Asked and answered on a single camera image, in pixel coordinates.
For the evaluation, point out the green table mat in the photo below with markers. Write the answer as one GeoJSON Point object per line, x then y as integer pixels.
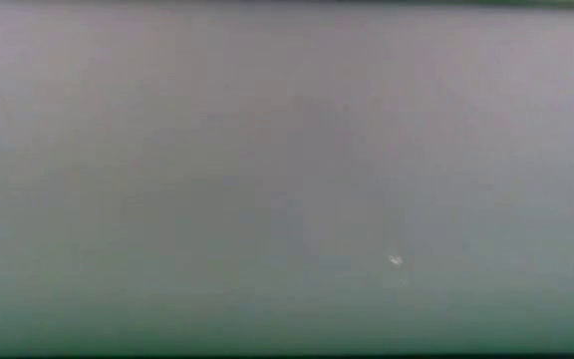
{"type": "Point", "coordinates": [287, 339]}

